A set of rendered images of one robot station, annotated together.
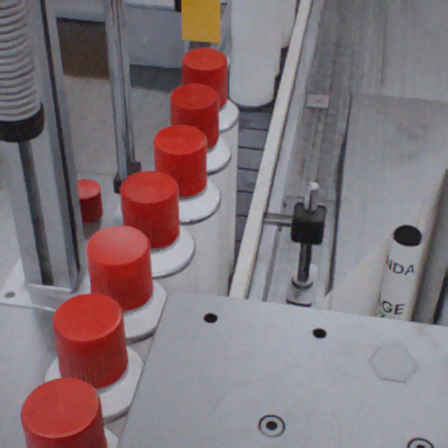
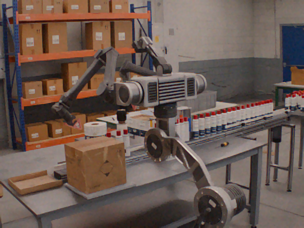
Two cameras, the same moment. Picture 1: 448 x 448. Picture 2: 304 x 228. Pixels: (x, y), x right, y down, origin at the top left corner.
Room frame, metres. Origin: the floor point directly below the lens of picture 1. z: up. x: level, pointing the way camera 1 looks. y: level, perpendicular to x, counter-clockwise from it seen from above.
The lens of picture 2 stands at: (2.77, 2.05, 1.73)
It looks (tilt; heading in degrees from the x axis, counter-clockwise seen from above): 10 degrees down; 222
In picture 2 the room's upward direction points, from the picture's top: 2 degrees counter-clockwise
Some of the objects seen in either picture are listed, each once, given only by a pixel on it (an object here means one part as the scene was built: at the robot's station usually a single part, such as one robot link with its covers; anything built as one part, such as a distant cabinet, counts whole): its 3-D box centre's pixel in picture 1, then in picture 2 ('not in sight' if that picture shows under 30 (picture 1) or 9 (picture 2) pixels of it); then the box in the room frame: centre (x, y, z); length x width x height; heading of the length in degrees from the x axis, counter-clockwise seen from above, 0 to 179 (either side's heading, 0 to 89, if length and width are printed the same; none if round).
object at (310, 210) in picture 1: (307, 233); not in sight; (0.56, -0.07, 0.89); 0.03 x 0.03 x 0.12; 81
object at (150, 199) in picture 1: (156, 313); not in sight; (0.37, 0.04, 0.98); 0.05 x 0.05 x 0.20
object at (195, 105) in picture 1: (195, 215); not in sight; (0.47, 0.02, 0.98); 0.05 x 0.05 x 0.20
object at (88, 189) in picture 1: (85, 200); not in sight; (0.66, 0.15, 0.85); 0.03 x 0.03 x 0.03
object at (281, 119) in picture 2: not in sight; (257, 159); (-0.81, 0.23, 0.47); 1.17 x 0.38 x 0.94; 171
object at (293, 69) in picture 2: not in sight; (301, 75); (-5.10, -0.91, 0.97); 0.47 x 0.41 x 0.37; 168
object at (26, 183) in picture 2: not in sight; (34, 181); (1.56, -0.15, 0.85); 0.30 x 0.26 x 0.04; 171
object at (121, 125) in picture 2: not in sight; (121, 127); (0.61, -0.28, 1.03); 0.09 x 0.09 x 0.30
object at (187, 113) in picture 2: not in sight; (182, 123); (0.15, -0.02, 1.01); 0.14 x 0.13 x 0.26; 171
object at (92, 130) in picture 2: not in sight; (95, 132); (0.64, -0.59, 0.95); 0.20 x 0.20 x 0.14
